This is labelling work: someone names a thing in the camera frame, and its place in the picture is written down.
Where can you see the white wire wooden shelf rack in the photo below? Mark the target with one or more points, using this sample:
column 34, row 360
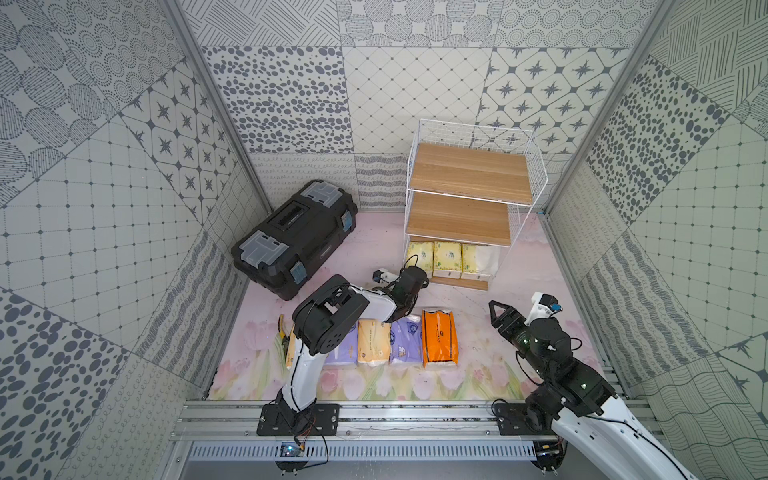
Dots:
column 471, row 184

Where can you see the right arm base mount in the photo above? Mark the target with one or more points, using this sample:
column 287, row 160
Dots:
column 520, row 419

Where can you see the orange tissue pack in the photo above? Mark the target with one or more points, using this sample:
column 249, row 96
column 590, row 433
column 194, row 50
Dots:
column 439, row 339

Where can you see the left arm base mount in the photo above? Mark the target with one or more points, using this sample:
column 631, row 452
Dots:
column 281, row 420

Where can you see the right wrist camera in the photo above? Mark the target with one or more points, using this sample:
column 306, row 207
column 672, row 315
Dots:
column 543, row 306

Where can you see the purple tissue pack shelf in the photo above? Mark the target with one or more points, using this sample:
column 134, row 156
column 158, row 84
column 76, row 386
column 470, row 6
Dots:
column 406, row 342
column 346, row 353

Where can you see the yellow tissue pack shelf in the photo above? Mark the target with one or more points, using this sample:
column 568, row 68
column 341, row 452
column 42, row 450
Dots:
column 290, row 346
column 374, row 344

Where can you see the yellow tissue pack top shelf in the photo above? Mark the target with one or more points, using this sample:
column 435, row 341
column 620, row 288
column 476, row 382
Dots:
column 290, row 346

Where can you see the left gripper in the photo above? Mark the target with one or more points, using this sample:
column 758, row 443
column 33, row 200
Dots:
column 405, row 285

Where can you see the black plastic toolbox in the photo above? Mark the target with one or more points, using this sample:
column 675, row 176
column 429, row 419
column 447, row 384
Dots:
column 284, row 251

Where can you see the green tissue pack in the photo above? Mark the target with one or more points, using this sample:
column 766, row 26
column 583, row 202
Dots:
column 421, row 254
column 479, row 262
column 447, row 259

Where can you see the purple tissue pack top shelf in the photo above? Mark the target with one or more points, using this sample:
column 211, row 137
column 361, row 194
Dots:
column 346, row 353

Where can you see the yellow handled pliers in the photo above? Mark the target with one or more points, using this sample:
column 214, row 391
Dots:
column 282, row 340

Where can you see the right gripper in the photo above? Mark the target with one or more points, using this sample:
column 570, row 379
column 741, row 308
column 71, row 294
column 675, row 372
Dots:
column 509, row 314

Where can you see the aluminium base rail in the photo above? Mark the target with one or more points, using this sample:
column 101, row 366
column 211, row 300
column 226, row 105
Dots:
column 358, row 420

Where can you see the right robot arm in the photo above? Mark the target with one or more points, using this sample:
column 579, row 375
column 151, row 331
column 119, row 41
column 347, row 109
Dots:
column 574, row 402

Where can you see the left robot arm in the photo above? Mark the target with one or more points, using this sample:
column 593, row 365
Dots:
column 323, row 320

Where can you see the green circuit board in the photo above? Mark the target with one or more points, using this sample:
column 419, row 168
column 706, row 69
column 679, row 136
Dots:
column 290, row 450

